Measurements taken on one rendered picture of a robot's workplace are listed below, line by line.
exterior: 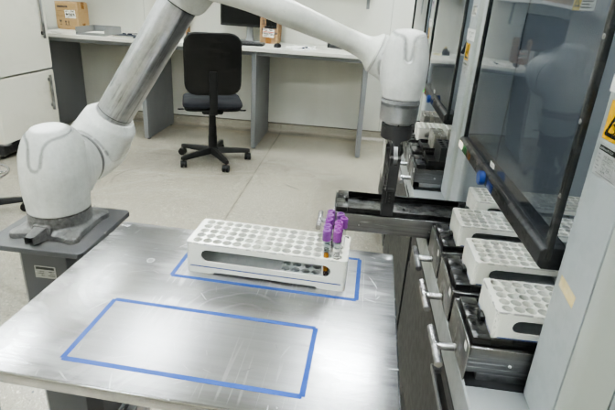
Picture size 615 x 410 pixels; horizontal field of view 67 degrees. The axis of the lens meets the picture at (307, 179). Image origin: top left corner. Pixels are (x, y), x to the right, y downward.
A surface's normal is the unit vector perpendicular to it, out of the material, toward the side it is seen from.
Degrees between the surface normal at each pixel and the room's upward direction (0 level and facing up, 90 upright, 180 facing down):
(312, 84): 90
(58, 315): 0
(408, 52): 81
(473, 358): 90
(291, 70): 90
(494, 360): 90
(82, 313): 0
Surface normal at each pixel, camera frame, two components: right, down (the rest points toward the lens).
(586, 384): -0.11, 0.35
